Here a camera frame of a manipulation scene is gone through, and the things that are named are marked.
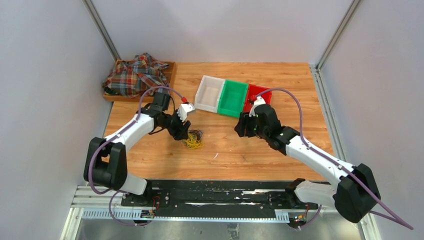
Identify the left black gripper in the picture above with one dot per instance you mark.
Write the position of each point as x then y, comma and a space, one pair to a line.
182, 134

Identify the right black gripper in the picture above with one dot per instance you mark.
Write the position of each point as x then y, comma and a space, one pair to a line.
242, 128

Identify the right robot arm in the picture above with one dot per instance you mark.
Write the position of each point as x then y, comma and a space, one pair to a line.
351, 190

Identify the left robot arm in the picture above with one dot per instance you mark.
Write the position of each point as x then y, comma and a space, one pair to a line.
106, 166

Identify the green plastic bin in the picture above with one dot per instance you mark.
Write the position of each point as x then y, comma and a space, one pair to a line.
232, 98

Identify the white plastic bin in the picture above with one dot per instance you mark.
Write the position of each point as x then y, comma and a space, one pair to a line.
208, 94

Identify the wooden tray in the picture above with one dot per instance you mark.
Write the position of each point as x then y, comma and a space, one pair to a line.
170, 74

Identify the plaid cloth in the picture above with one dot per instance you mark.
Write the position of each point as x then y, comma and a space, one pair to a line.
131, 78

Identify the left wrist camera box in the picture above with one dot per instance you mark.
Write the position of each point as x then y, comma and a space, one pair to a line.
184, 110

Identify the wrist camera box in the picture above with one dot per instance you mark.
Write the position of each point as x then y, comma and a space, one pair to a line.
258, 102
184, 110

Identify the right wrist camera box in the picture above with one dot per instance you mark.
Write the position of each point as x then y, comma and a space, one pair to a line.
258, 102

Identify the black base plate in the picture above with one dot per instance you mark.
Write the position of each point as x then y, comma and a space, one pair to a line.
233, 199

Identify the aluminium rail frame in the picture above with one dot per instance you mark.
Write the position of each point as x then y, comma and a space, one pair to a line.
100, 217

